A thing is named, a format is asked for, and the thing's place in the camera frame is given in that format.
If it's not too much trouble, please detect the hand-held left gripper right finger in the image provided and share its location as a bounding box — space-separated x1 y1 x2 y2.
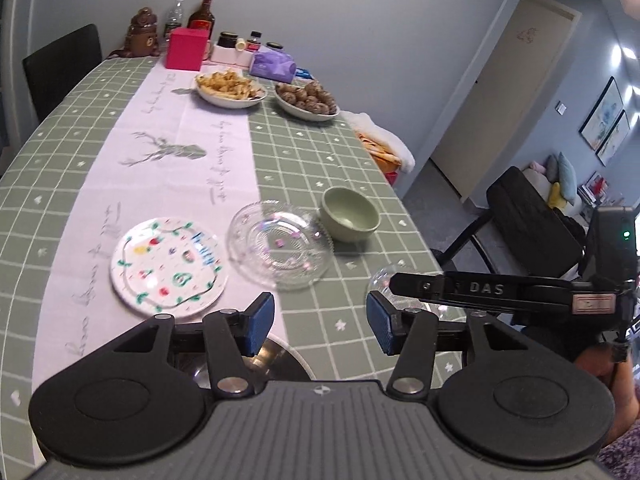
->
366 291 551 397

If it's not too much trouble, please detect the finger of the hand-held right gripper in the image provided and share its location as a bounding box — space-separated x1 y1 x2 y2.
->
389 270 573 318

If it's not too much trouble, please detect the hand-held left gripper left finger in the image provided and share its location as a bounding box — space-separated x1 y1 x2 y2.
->
82 291 276 395

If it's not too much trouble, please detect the orange steel-lined bowl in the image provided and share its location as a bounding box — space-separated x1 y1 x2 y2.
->
167 335 312 391

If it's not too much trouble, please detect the small clear glass bowl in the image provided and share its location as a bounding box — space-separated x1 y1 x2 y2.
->
369 261 443 315

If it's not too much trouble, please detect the green ceramic bowl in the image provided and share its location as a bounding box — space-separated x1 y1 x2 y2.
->
320 186 381 243

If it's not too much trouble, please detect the person's right hand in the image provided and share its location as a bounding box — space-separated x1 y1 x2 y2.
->
572 345 640 448

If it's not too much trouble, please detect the sofa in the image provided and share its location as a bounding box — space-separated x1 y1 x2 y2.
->
520 152 601 223

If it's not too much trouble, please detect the clear glass plate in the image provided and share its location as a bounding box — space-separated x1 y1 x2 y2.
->
226 201 335 292

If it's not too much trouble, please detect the black chair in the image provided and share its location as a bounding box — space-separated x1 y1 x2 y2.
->
430 166 591 281
22 24 103 123

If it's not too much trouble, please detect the blue cushion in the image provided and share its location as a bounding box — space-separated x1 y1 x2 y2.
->
557 152 579 201

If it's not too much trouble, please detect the fruit-painted white plate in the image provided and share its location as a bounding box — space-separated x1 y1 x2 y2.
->
110 216 230 317

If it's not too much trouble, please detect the green checked tablecloth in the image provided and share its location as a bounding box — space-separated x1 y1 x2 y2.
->
0 55 471 480

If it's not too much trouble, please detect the orange snack package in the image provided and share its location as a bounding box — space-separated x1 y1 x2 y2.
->
356 132 403 171

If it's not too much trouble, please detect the white plastic bag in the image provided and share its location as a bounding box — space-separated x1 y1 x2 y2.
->
342 111 416 172

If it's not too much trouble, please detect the purple patterned clothing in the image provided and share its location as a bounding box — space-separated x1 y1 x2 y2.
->
595 425 640 480

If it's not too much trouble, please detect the white door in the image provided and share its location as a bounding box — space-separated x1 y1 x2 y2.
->
431 0 581 208

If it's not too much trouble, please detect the white deer-print table runner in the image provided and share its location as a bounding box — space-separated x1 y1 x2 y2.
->
30 62 290 467

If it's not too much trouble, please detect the white plate of brown balls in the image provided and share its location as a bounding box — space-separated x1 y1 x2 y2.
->
274 80 341 122

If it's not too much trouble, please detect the white plate of fries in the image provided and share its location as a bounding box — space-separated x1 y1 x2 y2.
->
195 70 267 109

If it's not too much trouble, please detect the purple tissue pack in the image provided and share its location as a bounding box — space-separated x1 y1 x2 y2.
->
248 50 298 83

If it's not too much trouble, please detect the white condiment tray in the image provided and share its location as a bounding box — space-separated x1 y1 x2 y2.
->
212 42 261 67

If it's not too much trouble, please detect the pink box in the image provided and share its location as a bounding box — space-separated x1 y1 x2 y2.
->
166 28 208 71

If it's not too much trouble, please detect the brown bear figure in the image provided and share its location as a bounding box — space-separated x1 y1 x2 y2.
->
109 7 162 59

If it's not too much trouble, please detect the brown liquor bottle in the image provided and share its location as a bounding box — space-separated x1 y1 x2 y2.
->
188 0 215 31

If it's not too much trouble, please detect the clear water bottle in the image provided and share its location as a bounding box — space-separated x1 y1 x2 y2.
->
164 0 185 43

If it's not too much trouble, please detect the framed wall picture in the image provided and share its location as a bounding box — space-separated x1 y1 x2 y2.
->
596 110 631 167
580 76 625 151

